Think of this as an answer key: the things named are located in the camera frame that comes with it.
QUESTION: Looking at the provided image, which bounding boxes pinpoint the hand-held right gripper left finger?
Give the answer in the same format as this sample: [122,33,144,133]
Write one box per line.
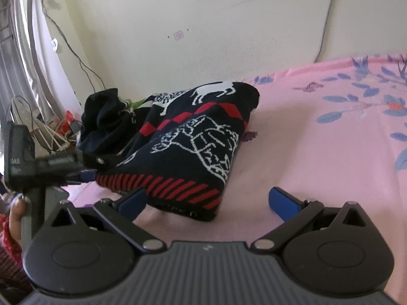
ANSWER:
[48,188,167,255]

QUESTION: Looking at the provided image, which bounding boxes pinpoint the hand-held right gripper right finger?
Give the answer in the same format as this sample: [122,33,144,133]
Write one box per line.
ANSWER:
[251,187,369,251]

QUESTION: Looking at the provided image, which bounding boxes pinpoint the black cloth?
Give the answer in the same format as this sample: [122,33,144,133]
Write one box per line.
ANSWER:
[78,88,150,166]

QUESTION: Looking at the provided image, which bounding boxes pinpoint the green cloth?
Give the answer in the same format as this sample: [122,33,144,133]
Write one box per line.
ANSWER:
[125,99,148,112]

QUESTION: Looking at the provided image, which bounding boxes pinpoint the navy patterned knit sweater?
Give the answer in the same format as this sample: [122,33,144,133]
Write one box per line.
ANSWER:
[95,81,260,222]

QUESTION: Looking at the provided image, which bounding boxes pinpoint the person's left hand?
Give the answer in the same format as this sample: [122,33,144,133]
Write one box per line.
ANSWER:
[9,196,27,240]

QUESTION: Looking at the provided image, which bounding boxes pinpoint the grey curtain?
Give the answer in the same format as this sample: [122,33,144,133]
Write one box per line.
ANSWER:
[0,0,77,140]

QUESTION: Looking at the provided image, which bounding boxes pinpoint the white wire rack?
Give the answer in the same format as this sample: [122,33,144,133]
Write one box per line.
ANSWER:
[11,97,77,153]

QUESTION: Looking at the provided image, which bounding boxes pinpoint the thin black wall cable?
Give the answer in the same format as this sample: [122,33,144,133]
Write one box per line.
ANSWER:
[41,0,109,93]

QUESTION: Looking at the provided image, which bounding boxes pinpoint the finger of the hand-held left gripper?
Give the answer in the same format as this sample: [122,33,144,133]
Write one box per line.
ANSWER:
[78,154,111,182]

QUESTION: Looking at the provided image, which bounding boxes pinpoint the pink floral bedsheet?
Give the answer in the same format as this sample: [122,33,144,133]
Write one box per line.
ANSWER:
[64,53,407,293]

